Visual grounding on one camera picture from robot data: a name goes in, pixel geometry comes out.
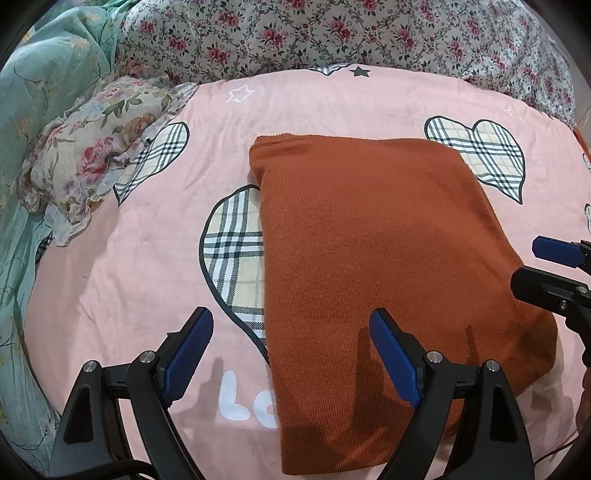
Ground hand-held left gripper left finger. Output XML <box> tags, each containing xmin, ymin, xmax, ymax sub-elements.
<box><xmin>48</xmin><ymin>306</ymin><xmax>214</xmax><ymax>480</ymax></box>

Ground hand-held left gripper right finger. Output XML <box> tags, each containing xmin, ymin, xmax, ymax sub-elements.
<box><xmin>368</xmin><ymin>308</ymin><xmax>536</xmax><ymax>480</ymax></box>

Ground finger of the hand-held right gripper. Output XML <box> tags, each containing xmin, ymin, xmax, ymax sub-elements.
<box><xmin>510</xmin><ymin>266</ymin><xmax>591</xmax><ymax>320</ymax></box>
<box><xmin>532</xmin><ymin>236</ymin><xmax>591</xmax><ymax>269</ymax></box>

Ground rust orange knit pants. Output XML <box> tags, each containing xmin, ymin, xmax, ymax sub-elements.
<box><xmin>248</xmin><ymin>133</ymin><xmax>559</xmax><ymax>476</ymax></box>

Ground pink bedsheet with plaid hearts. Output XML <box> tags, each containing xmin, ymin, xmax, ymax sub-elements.
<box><xmin>23</xmin><ymin>65</ymin><xmax>591</xmax><ymax>480</ymax></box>

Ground beige floral pillow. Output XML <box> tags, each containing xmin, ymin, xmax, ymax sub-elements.
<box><xmin>16</xmin><ymin>76</ymin><xmax>199</xmax><ymax>247</ymax></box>

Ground green floral sheet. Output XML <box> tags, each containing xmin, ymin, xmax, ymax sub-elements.
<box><xmin>0</xmin><ymin>0</ymin><xmax>122</xmax><ymax>464</ymax></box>

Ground white quilt with red flowers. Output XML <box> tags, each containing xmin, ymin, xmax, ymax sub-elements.
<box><xmin>115</xmin><ymin>0</ymin><xmax>578</xmax><ymax>127</ymax></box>

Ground red cable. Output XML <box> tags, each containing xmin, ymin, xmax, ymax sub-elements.
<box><xmin>534</xmin><ymin>431</ymin><xmax>591</xmax><ymax>463</ymax></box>

